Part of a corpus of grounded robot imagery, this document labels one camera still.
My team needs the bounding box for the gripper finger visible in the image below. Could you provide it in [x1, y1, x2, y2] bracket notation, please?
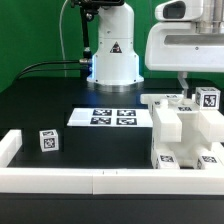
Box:
[178, 71, 189, 97]

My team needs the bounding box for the white chair back piece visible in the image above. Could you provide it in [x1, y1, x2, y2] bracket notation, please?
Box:
[140, 94, 224, 143]

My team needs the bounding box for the white U-shaped fence wall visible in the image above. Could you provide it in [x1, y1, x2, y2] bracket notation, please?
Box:
[0, 130, 224, 195]

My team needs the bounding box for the black cable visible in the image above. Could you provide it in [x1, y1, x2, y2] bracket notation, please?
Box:
[14, 59, 92, 81]

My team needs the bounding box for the white marker tag sheet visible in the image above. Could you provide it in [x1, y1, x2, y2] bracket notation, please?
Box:
[67, 108, 152, 127]

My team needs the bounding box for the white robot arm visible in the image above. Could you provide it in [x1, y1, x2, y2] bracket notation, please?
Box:
[87, 0, 224, 92]

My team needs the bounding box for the white chair seat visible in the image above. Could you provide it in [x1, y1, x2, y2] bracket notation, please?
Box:
[151, 134, 224, 170]

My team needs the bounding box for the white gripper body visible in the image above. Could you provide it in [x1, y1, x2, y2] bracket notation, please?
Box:
[145, 0, 224, 72]

